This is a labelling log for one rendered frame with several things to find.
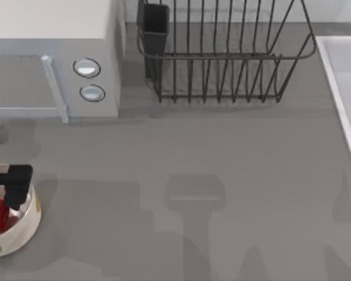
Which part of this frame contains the cream bowl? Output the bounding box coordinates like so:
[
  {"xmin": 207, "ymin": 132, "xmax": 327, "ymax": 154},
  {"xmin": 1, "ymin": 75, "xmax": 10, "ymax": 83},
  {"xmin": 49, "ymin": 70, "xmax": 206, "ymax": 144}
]
[{"xmin": 0, "ymin": 180, "xmax": 43, "ymax": 259}]

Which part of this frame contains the grey microwave door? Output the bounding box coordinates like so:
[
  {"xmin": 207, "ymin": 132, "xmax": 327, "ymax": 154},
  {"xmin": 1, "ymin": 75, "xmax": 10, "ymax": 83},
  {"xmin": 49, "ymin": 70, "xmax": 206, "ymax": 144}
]
[{"xmin": 0, "ymin": 54, "xmax": 66, "ymax": 118}]

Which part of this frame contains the small round microwave knob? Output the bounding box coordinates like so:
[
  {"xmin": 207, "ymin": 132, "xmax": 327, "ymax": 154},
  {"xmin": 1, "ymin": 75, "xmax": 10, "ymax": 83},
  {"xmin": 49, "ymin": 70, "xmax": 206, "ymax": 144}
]
[{"xmin": 79, "ymin": 84, "xmax": 106, "ymax": 104}]

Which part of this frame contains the large round microwave knob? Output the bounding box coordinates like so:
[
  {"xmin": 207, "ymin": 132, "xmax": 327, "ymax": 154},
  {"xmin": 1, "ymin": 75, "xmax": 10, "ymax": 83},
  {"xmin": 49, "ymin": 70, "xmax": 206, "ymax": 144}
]
[{"xmin": 72, "ymin": 57, "xmax": 101, "ymax": 79}]

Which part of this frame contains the pale microwave oven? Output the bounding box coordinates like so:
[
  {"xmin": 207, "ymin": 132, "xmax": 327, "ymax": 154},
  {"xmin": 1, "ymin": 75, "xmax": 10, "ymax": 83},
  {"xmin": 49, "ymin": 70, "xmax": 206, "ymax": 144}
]
[{"xmin": 0, "ymin": 0, "xmax": 127, "ymax": 124}]

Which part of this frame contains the black cutlery holder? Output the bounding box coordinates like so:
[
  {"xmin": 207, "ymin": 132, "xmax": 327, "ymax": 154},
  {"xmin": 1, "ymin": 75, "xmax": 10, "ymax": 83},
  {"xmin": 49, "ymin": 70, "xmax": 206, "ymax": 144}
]
[{"xmin": 137, "ymin": 0, "xmax": 171, "ymax": 80}]

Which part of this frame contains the pale blue microwave door handle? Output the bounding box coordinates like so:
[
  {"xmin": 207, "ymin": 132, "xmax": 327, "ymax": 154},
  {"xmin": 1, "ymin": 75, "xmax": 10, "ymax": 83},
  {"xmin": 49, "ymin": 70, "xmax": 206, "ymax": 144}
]
[{"xmin": 40, "ymin": 55, "xmax": 70, "ymax": 124}]

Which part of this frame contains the dark wire dish rack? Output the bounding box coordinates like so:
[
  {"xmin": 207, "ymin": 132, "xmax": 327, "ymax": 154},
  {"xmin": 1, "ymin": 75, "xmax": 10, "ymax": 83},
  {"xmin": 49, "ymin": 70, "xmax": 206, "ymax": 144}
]
[{"xmin": 136, "ymin": 0, "xmax": 316, "ymax": 104}]

